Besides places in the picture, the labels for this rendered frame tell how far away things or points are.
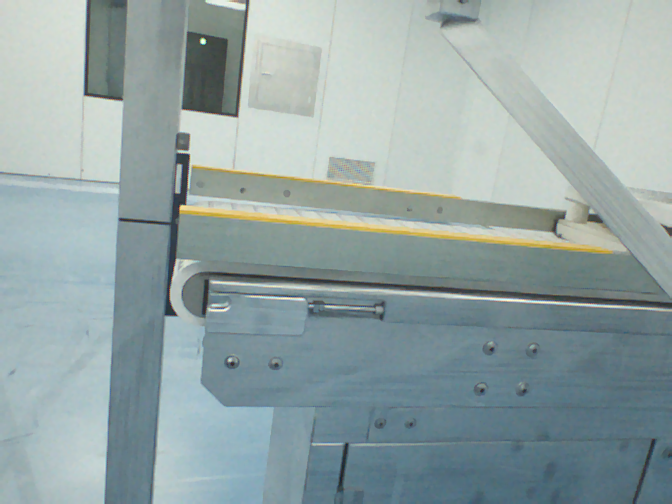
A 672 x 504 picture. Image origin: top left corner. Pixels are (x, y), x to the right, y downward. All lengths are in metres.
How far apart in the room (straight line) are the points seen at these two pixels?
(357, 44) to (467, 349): 5.46
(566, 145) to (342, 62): 5.39
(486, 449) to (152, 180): 0.46
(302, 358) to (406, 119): 5.70
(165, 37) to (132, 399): 0.44
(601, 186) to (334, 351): 0.22
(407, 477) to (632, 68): 4.50
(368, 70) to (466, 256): 5.47
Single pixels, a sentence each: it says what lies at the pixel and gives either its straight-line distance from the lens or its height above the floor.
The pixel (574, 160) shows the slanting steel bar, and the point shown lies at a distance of 0.39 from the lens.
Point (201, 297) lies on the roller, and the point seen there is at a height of 0.78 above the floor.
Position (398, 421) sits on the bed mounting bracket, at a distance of 0.50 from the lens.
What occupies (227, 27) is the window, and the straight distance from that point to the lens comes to 5.48.
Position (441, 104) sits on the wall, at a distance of 6.26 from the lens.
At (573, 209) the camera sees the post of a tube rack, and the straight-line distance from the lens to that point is 0.77.
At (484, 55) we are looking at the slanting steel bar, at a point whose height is 0.97.
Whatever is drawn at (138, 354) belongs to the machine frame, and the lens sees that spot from 0.71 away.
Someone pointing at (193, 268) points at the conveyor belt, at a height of 0.80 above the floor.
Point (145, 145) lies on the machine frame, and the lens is 0.64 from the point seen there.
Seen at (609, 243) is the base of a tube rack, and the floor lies 0.82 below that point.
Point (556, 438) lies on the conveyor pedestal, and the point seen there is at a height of 0.64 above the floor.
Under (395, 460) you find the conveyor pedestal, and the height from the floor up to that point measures 0.61.
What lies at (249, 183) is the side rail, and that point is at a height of 0.83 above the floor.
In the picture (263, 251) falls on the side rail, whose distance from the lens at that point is 0.36.
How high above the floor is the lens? 0.91
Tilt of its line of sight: 13 degrees down
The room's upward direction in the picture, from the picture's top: 8 degrees clockwise
